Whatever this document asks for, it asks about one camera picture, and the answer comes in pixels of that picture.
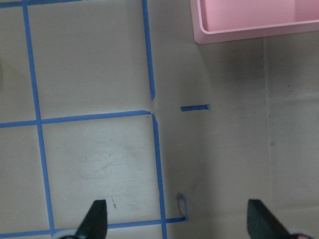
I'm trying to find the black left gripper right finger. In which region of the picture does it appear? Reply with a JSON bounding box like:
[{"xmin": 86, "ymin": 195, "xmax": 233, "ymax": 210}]
[{"xmin": 247, "ymin": 199, "xmax": 291, "ymax": 239}]

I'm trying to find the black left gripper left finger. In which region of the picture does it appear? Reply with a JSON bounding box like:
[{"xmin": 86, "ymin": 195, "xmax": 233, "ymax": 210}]
[{"xmin": 74, "ymin": 200, "xmax": 108, "ymax": 239}]

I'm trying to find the pink plastic box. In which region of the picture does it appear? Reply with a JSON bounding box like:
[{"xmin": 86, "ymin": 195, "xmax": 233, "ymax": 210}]
[{"xmin": 190, "ymin": 0, "xmax": 319, "ymax": 44}]

